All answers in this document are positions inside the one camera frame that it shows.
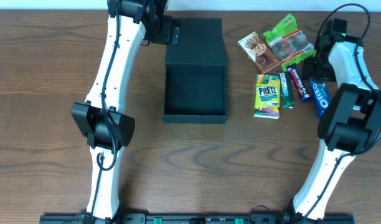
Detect green Pretz box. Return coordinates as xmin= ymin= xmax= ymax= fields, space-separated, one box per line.
xmin=254 ymin=74 xmax=281 ymax=119

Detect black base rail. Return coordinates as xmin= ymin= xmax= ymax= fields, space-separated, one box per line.
xmin=39 ymin=212 xmax=355 ymax=224

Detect black gift box with lid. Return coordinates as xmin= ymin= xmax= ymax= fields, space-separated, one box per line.
xmin=162 ymin=18 xmax=228 ymax=124

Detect purple Dairy Milk bar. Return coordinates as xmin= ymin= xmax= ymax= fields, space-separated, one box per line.
xmin=286 ymin=63 xmax=311 ymax=102

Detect brown Pocky box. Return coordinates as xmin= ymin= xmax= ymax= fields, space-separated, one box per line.
xmin=237 ymin=32 xmax=280 ymax=73

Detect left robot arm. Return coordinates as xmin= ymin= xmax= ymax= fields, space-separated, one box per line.
xmin=72 ymin=0 xmax=179 ymax=223

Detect green clear snack bag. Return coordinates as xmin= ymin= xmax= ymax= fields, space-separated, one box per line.
xmin=263 ymin=13 xmax=316 ymax=72

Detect green candy bar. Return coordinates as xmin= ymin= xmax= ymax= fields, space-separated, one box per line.
xmin=279 ymin=72 xmax=294 ymax=109

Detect blue Oreo pack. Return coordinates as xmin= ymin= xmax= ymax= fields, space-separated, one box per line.
xmin=309 ymin=78 xmax=331 ymax=118

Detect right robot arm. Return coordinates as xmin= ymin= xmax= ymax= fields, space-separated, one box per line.
xmin=283 ymin=19 xmax=381 ymax=223

